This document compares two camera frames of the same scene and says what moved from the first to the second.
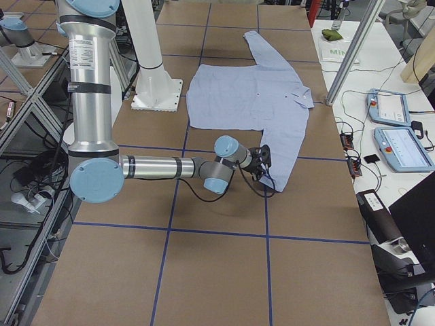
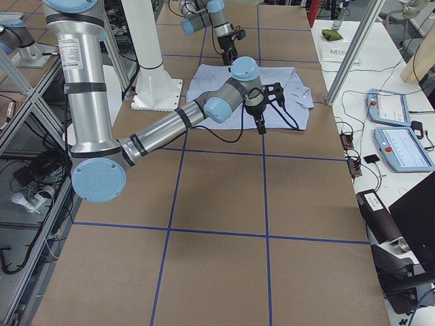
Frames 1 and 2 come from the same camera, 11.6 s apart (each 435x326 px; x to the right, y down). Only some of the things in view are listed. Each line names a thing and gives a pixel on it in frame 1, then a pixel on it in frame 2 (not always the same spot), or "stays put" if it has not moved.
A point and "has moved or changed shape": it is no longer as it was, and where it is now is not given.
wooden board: [421, 61] stays put
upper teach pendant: [388, 107] stays put
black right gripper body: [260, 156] -> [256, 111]
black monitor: [414, 216] stays put
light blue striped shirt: [266, 96] has moved or changed shape
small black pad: [371, 159] stays put
